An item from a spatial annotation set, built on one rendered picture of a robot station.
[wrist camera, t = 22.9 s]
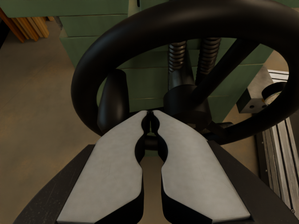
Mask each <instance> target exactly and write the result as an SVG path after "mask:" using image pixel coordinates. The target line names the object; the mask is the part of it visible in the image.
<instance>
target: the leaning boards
mask: <svg viewBox="0 0 299 224"><path fill-rule="evenodd" d="M0 17H1V19H2V20H3V21H4V22H5V24H7V26H8V27H9V28H10V29H11V31H12V32H13V33H14V34H15V35H16V37H17V38H18V39H19V40H20V42H21V43H24V41H25V38H27V39H29V38H31V39H34V40H35V41H38V38H39V36H40V37H45V38H48V35H49V31H48V29H47V25H46V24H45V22H46V19H47V18H46V17H45V16H44V17H18V18H8V17H7V16H6V14H5V13H4V11H3V10H2V9H1V7H0ZM48 18H49V20H50V21H54V18H53V16H48Z"/></svg>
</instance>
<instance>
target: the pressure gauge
mask: <svg viewBox="0 0 299 224"><path fill-rule="evenodd" d="M286 83H287V82H277V83H273V84H271V85H269V86H267V87H266V88H264V90H263V91H262V96H263V99H262V102H264V103H265V104H266V105H269V104H270V103H271V102H272V101H274V100H275V99H276V97H277V96H278V95H279V94H280V93H281V91H282V90H283V89H284V87H285V85H286Z"/></svg>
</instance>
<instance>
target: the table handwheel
mask: <svg viewBox="0 0 299 224"><path fill-rule="evenodd" d="M218 37H221V38H237V39H236V41H235V42H234V43H233V44H232V45H231V47H230V48H229V49H228V51H227V52H226V53H225V54H224V56H223V57H222V58H221V59H220V61H219V62H218V63H217V64H216V65H215V67H214V68H213V69H212V70H211V71H210V73H209V74H208V75H207V76H206V77H205V78H204V79H203V81H202V82H201V83H200V84H199V85H198V86H196V85H195V81H194V76H193V70H192V66H191V61H190V55H189V50H186V54H185V56H186V58H185V65H184V67H183V68H181V69H179V70H175V71H174V72H170V74H169V79H170V90H169V91H168V92H167V93H166V94H165V95H164V97H163V106H164V107H159V108H153V109H147V110H146V111H149V112H150V111H153V110H159V111H161V112H163V113H165V114H167V115H169V116H171V117H173V118H175V119H177V120H179V121H181V122H183V123H185V124H186V125H188V126H190V127H191V128H193V129H194V130H196V131H197V132H199V131H202V130H204V129H205V128H206V129H207V130H209V131H211V132H209V133H204V134H201V135H202V136H203V137H205V138H206V139H207V140H208V141H211V140H214V141H215V142H216V143H218V144H219V145H224V144H229V143H233V142H236V141H239V140H243V139H245V138H248V137H251V136H254V135H256V134H258V133H261V132H263V131H265V130H267V129H269V128H271V127H273V126H275V125H277V124H279V123H280V122H282V121H284V120H285V119H286V118H288V117H289V116H291V115H292V114H293V113H295V112H296V111H297V110H299V12H298V11H296V10H294V9H292V8H290V7H288V6H286V5H284V4H282V3H279V2H277V1H273V0H171V1H168V2H165V3H162V4H158V5H155V6H152V7H150V8H147V9H145V10H142V11H140V12H138V13H135V14H133V15H132V16H130V17H128V18H126V19H124V20H122V21H121V22H119V23H118V24H116V25H114V26H113V27H112V28H110V29H109V30H107V31H106V32H105V33H103V34H102V35H101V36H100V37H99V38H98V39H97V40H96V41H95V42H94V43H93V44H92V45H91V46H90V47H89V48H88V49H87V51H86V52H85V53H84V55H83V56H82V58H81V59H80V61H79V63H78V64H77V66H76V69H75V71H74V74H73V78H72V83H71V98H72V103H73V107H74V109H75V111H76V113H77V115H78V116H79V118H80V119H81V121H82V122H83V123H84V124H85V125H86V126H87V127H88V128H89V129H90V130H92V131H93V132H95V133H96V134H98V135H99V136H101V137H102V136H103V135H104V134H103V133H102V131H101V130H100V128H99V127H98V125H97V116H98V105H97V92H98V89H99V87H100V85H101V84H102V82H103V81H104V80H105V78H106V77H107V76H108V73H109V71H111V70H113V69H116V68H117V67H118V66H120V65H121V64H123V63H124V62H126V61H128V60H130V59H131V58H133V57H135V56H137V55H139V54H142V53H144V52H146V51H149V50H152V49H154V48H158V47H160V46H164V45H167V44H172V43H176V42H180V41H185V40H193V39H201V38H218ZM260 44H263V45H266V46H268V47H270V48H271V49H274V50H275V51H277V52H278V53H279V54H280V55H281V56H282V57H283V58H284V59H285V61H286V62H287V65H288V69H289V76H288V80H287V83H286V85H285V87H284V89H283V90H282V91H281V93H280V94H279V95H278V96H277V97H276V99H275V100H274V101H272V102H271V103H270V104H269V105H268V106H267V107H265V108H264V109H263V110H261V111H260V112H258V113H257V114H255V115H253V116H252V117H250V118H248V119H246V120H244V121H242V122H240V123H237V124H235V125H232V126H229V127H227V128H223V127H221V126H219V125H218V124H216V123H215V122H213V121H212V116H211V112H210V107H209V103H208V99H207V97H208V96H209V95H210V94H211V93H212V92H213V91H214V90H215V89H216V88H217V87H218V86H219V85H220V84H221V82H222V81H223V80H224V79H225V78H226V77H227V76H228V75H229V74H230V73H231V72H232V71H233V70H234V69H235V68H236V67H237V66H238V65H239V64H240V63H241V62H242V61H243V60H244V59H245V58H246V57H247V56H248V55H249V54H250V53H251V52H252V51H253V50H254V49H256V48H257V47H258V46H259V45H260ZM144 142H145V150H151V151H158V139H157V137H156V136H149V135H146V136H145V139H144Z"/></svg>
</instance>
